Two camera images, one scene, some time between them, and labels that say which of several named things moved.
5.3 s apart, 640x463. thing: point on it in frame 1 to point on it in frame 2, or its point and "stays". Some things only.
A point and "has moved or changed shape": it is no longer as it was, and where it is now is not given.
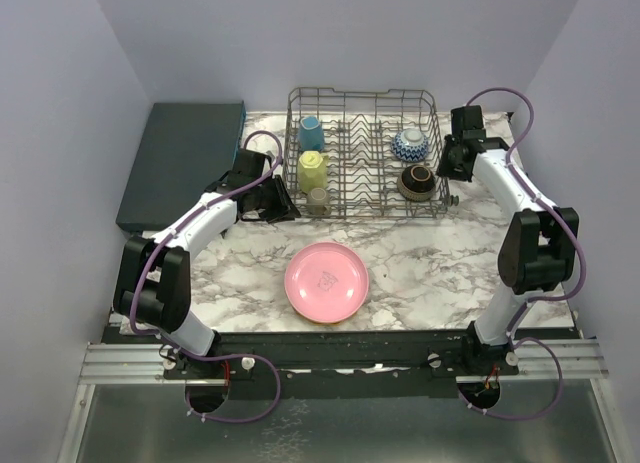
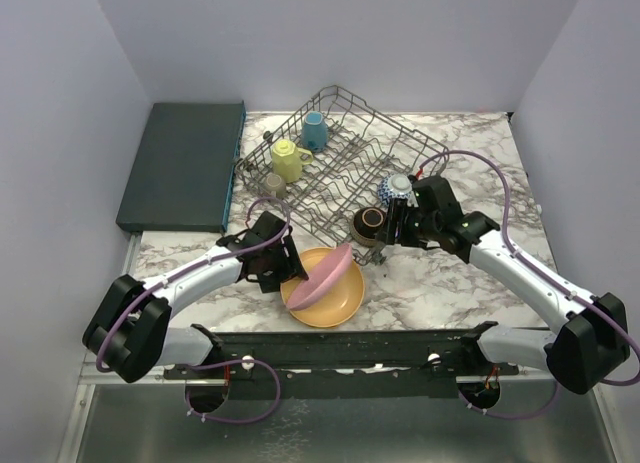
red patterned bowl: x=410 y=145 to x=396 y=186
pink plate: x=326 y=282 has moved or changed shape
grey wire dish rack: x=364 y=155 has moved or changed shape
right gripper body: x=448 y=167 to x=406 y=214
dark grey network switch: x=189 y=148 stays
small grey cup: x=318 y=202 has moved or changed shape
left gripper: x=285 y=208 to x=291 y=269
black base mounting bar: x=340 y=363 stays
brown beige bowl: x=416 y=182 to x=367 y=223
